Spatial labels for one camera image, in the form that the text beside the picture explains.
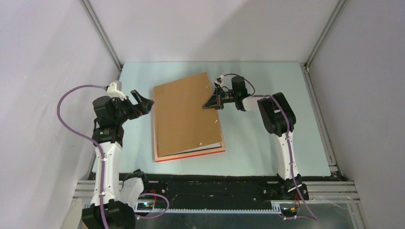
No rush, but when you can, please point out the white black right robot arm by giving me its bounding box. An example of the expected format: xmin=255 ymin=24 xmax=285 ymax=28
xmin=203 ymin=73 xmax=306 ymax=201

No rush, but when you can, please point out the orange wooden picture frame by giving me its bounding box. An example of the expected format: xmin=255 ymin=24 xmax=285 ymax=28
xmin=153 ymin=85 xmax=226 ymax=163

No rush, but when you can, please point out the grey slotted cable duct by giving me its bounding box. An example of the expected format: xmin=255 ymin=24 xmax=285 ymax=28
xmin=83 ymin=202 xmax=281 ymax=214

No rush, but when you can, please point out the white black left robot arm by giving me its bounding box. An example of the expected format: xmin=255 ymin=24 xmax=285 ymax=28
xmin=82 ymin=90 xmax=154 ymax=229

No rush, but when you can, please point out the aluminium corner post right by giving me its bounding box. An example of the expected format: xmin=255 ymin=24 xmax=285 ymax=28
xmin=305 ymin=0 xmax=347 ymax=69

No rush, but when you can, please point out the brown backing board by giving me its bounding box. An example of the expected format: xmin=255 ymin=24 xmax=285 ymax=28
xmin=153 ymin=72 xmax=223 ymax=158

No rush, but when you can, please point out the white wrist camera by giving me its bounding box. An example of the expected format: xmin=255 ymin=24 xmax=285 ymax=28
xmin=106 ymin=80 xmax=127 ymax=101
xmin=214 ymin=75 xmax=224 ymax=88

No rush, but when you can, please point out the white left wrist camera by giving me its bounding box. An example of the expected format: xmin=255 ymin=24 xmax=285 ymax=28
xmin=106 ymin=80 xmax=127 ymax=101

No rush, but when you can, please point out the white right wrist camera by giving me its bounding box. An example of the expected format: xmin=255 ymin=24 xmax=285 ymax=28
xmin=214 ymin=75 xmax=224 ymax=88

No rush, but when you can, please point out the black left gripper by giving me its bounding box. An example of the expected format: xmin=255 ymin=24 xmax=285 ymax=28
xmin=111 ymin=90 xmax=153 ymax=125

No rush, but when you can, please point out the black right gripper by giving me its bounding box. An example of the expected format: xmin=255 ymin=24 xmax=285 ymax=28
xmin=202 ymin=86 xmax=237 ymax=110

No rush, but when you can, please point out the aluminium corner post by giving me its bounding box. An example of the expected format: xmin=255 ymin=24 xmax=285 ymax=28
xmin=79 ymin=0 xmax=123 ymax=72
xmin=305 ymin=0 xmax=347 ymax=69

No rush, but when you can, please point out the aluminium corner post left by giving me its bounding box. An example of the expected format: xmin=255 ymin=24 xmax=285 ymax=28
xmin=79 ymin=0 xmax=123 ymax=72

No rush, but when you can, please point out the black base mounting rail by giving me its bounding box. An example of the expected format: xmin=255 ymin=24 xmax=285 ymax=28
xmin=87 ymin=172 xmax=320 ymax=211

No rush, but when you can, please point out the sunset photo print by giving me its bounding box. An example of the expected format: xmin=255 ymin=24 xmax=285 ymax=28
xmin=158 ymin=142 xmax=222 ymax=157

